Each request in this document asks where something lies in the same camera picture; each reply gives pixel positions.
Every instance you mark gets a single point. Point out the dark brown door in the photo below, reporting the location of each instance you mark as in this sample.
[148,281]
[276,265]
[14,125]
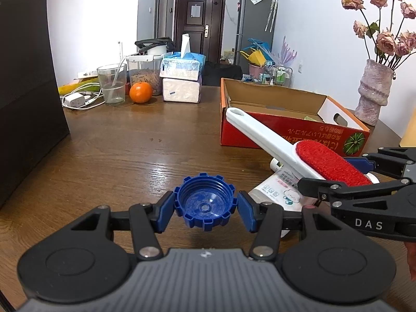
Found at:
[198,22]

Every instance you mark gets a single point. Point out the black folding stand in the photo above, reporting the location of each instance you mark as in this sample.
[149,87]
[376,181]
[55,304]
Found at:
[154,44]

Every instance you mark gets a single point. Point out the metal rolling cart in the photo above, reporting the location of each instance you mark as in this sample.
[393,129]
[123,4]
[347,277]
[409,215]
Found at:
[278,76]

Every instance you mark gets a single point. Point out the white red lint brush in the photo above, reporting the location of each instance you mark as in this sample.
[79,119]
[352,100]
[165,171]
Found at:
[282,146]

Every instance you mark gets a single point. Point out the white tissue pack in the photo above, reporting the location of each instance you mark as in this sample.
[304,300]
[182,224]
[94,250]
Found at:
[180,91]

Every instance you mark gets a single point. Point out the blue ridged bottle cap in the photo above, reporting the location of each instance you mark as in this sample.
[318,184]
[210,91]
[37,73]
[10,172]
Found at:
[203,203]

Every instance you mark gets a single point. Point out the purple hangers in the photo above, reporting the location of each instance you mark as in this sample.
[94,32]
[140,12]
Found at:
[287,53]

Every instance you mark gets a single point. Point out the black folding chair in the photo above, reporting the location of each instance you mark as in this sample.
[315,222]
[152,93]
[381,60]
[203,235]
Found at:
[222,74]

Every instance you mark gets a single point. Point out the dried pink roses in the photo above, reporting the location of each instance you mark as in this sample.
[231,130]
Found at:
[386,39]

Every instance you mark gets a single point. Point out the person's right hand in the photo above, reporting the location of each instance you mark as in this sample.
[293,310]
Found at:
[411,260]

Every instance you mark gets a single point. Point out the red cardboard box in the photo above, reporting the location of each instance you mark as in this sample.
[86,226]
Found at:
[260,130]

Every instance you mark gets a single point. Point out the blue tissue pack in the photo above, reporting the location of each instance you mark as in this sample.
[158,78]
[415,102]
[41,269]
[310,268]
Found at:
[182,66]

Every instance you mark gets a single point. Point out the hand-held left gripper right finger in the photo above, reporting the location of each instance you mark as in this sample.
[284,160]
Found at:
[248,213]

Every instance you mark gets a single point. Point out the green spray bottle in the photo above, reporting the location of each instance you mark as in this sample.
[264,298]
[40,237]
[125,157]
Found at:
[312,119]

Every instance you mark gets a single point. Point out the dark monitor panel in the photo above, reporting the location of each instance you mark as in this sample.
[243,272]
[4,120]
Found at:
[26,87]

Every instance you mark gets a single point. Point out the clear food container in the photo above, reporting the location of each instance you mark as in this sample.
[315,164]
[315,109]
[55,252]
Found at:
[144,78]

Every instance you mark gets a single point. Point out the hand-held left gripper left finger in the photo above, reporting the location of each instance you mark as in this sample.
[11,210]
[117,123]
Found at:
[165,213]

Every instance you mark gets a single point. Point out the clear glass cup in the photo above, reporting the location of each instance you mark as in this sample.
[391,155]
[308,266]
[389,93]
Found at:
[111,86]

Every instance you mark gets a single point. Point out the white printed tube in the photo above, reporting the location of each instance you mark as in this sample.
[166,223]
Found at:
[276,195]

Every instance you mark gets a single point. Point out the orange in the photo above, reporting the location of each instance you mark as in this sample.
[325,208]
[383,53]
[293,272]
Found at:
[141,92]

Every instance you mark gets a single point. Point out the banana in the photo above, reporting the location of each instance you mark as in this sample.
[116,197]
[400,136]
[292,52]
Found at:
[74,86]

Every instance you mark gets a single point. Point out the pink textured vase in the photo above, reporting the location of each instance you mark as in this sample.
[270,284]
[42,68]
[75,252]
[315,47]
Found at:
[373,94]

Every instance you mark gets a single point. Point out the grey refrigerator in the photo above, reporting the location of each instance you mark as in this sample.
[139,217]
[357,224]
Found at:
[253,32]

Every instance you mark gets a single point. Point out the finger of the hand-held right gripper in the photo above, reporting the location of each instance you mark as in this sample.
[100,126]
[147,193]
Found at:
[357,191]
[360,164]

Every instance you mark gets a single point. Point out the yellow blue cleaning tools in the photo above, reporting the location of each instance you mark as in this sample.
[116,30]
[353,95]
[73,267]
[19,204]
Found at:
[256,53]

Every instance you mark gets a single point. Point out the white folded umbrellas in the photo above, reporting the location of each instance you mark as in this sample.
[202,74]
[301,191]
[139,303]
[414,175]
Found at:
[272,9]

